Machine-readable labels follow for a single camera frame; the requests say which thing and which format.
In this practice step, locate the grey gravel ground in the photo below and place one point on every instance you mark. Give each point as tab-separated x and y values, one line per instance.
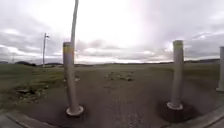
120	100

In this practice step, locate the grey bollard with yellow band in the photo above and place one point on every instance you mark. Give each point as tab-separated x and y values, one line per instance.
70	76
177	73

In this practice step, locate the tall pale pole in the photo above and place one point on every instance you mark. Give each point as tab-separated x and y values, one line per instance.
74	23

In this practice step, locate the utility pole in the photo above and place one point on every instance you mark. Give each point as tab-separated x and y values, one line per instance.
44	50

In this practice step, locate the distant dark treeline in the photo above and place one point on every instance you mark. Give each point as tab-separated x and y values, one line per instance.
25	63

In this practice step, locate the green grass field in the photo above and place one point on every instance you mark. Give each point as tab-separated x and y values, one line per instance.
23	78

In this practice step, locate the grey concrete kerb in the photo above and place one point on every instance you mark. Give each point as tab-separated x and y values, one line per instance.
20	120

